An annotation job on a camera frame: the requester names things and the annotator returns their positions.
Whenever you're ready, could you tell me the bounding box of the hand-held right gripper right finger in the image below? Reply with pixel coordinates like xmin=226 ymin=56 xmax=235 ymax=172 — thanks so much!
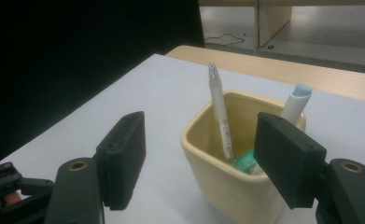
xmin=254 ymin=111 xmax=328 ymax=210

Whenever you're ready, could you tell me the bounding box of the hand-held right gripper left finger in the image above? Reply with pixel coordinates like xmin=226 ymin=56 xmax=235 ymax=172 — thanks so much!
xmin=95 ymin=111 xmax=147 ymax=211

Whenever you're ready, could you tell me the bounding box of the green white glue stick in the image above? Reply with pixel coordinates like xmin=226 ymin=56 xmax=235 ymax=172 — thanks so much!
xmin=232 ymin=148 xmax=265 ymax=175

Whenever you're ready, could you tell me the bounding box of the white marker pen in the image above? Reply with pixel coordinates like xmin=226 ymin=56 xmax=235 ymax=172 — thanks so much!
xmin=279 ymin=83 xmax=314 ymax=126

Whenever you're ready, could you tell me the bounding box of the cream square cup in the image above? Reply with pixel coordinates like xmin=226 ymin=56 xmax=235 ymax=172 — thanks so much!
xmin=179 ymin=90 xmax=307 ymax=224

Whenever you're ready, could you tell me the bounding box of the clear pen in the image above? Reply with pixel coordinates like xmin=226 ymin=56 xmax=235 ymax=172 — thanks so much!
xmin=207 ymin=61 xmax=235 ymax=163

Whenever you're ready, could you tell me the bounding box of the dark curtain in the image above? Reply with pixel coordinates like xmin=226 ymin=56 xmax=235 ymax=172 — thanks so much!
xmin=0 ymin=0 xmax=205 ymax=167

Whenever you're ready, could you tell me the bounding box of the light wooden desk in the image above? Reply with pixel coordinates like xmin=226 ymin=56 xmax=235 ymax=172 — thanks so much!
xmin=198 ymin=0 xmax=365 ymax=49

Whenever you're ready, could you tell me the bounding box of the black floor cable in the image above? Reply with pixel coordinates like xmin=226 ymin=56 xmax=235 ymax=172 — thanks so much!
xmin=204 ymin=33 xmax=246 ymax=47

